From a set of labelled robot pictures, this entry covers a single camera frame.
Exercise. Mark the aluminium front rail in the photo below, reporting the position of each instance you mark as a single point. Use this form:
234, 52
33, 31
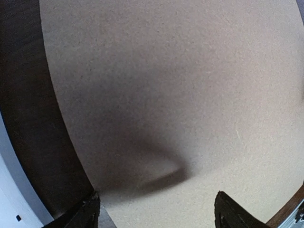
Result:
295, 219

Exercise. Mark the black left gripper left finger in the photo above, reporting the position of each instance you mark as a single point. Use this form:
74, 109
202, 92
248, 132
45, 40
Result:
83, 215

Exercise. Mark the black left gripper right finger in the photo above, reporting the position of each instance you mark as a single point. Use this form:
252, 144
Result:
229, 214

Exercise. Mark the brown backing board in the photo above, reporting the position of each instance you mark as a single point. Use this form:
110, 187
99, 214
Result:
168, 102

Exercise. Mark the white picture frame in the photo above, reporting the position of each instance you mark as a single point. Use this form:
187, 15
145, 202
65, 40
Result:
20, 206

